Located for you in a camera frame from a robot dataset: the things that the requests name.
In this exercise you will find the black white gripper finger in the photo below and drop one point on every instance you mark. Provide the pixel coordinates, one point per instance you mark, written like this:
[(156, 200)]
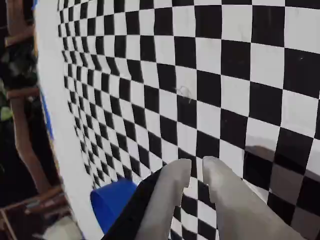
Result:
[(155, 200)]

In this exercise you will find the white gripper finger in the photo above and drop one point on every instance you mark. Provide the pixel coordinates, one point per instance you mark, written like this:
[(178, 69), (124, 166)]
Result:
[(237, 212)]

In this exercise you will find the blue round bowl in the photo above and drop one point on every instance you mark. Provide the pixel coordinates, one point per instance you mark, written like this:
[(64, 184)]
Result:
[(110, 200)]

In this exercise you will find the white blue penguin figure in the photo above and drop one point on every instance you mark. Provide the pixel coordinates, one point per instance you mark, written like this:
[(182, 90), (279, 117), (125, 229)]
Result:
[(62, 230)]

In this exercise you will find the blue tape strip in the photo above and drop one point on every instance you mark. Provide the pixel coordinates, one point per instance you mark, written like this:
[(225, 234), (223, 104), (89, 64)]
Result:
[(47, 117)]

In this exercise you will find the black white checkered cloth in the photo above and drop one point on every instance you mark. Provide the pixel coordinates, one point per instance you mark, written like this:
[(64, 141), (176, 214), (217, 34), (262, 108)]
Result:
[(225, 75)]

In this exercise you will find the green leafy plant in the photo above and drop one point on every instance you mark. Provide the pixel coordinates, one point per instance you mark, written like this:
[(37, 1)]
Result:
[(6, 112)]

